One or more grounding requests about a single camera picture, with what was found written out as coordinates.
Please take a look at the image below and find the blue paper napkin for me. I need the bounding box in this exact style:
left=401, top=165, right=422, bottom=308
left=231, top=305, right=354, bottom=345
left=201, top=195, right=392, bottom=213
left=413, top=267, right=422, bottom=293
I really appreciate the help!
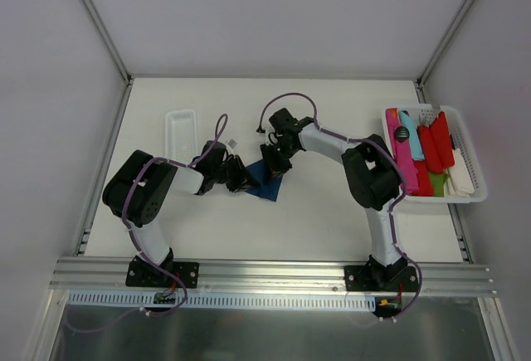
left=245, top=159, right=283, bottom=202

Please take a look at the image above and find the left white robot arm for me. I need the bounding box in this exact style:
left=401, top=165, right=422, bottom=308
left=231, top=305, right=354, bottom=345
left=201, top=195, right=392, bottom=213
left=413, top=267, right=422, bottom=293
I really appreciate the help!
left=102, top=140, right=260, bottom=286

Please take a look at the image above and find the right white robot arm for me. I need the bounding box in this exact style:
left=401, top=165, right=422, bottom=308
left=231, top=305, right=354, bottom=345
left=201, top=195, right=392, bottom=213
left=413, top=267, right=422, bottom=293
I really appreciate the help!
left=261, top=108, right=407, bottom=291

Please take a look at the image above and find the pink rolled napkin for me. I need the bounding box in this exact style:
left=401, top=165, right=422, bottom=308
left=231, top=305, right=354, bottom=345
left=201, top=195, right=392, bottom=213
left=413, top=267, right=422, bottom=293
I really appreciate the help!
left=385, top=108, right=419, bottom=195

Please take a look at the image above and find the light blue rolled napkin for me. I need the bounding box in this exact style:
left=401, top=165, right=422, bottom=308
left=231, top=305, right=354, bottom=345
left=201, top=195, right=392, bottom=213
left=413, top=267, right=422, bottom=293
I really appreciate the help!
left=398, top=110, right=425, bottom=161

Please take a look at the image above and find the red rolled napkin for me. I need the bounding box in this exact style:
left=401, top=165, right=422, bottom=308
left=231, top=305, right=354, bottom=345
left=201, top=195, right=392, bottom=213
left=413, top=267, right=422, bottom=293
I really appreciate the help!
left=429, top=111, right=455, bottom=169
left=414, top=125, right=443, bottom=197

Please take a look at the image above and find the green napkin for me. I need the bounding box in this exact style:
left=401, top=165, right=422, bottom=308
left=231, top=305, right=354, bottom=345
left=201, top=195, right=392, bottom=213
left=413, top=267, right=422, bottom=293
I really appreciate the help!
left=428, top=172, right=449, bottom=198

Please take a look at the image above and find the white napkin stack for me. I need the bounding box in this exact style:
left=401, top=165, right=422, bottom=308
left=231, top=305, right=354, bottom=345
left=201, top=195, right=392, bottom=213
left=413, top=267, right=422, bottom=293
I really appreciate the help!
left=444, top=149, right=475, bottom=198

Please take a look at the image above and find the small white utensil tray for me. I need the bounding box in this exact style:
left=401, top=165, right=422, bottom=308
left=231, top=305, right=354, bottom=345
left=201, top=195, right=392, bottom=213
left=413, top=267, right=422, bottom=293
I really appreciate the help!
left=164, top=109, right=198, bottom=164

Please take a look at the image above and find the large white basket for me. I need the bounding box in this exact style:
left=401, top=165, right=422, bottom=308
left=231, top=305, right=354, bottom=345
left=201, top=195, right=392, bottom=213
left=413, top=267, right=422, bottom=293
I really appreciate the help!
left=382, top=104, right=487, bottom=204

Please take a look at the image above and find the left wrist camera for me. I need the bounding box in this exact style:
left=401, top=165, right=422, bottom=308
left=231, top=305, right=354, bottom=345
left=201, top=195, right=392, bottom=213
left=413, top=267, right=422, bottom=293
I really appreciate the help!
left=226, top=139, right=237, bottom=149

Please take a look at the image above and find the aluminium mounting rail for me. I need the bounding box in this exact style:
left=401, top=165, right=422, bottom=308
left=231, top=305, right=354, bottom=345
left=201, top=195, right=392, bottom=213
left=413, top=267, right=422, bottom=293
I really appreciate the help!
left=49, top=256, right=499, bottom=298

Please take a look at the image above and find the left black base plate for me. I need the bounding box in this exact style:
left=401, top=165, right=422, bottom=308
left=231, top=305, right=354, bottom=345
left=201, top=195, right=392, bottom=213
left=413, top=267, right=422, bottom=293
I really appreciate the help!
left=125, top=253, right=200, bottom=289

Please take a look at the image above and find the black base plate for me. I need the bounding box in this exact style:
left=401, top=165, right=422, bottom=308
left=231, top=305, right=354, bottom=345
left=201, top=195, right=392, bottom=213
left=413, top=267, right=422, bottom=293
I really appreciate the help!
left=125, top=253, right=200, bottom=289
left=343, top=264, right=419, bottom=293

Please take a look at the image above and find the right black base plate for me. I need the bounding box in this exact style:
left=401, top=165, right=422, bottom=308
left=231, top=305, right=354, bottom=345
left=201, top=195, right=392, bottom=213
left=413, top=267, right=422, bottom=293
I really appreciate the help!
left=343, top=264, right=419, bottom=293

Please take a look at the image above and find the left aluminium frame post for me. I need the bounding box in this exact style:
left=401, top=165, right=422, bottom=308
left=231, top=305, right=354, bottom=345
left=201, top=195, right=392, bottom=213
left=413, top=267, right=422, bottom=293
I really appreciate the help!
left=80, top=0, right=132, bottom=84

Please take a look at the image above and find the aluminium frame post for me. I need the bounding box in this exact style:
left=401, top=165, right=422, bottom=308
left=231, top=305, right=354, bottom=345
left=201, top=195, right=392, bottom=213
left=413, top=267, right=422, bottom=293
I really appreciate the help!
left=417, top=0, right=477, bottom=88
left=80, top=0, right=132, bottom=84

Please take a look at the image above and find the white slotted cable duct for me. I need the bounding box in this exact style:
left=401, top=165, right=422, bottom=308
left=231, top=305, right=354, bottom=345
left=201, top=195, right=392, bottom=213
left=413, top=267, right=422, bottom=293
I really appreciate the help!
left=67, top=290, right=376, bottom=312

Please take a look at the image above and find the right aluminium frame post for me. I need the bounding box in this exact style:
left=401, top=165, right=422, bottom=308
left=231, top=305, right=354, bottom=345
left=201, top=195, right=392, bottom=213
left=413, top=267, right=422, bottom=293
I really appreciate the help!
left=417, top=0, right=477, bottom=88

